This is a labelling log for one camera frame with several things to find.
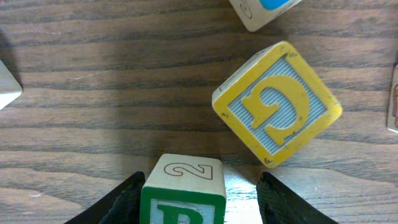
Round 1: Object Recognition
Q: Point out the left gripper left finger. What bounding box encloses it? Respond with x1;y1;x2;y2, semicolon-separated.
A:
65;171;146;224

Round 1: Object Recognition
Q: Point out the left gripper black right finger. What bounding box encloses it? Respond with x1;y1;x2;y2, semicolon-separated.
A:
256;172;338;224

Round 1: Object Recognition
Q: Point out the green B letter block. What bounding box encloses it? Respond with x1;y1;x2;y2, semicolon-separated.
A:
139;154;226;224

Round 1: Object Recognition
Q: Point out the yellow block left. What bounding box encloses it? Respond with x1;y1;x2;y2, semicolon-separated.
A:
211;41;343;168

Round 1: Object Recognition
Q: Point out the red U block centre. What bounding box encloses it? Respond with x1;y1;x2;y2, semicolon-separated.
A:
387;65;397;133

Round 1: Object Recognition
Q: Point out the green J letter block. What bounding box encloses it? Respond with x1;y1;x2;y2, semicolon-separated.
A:
0;62;23;109

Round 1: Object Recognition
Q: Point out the blue P letter block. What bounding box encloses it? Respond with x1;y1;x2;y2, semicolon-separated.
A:
229;0;302;32

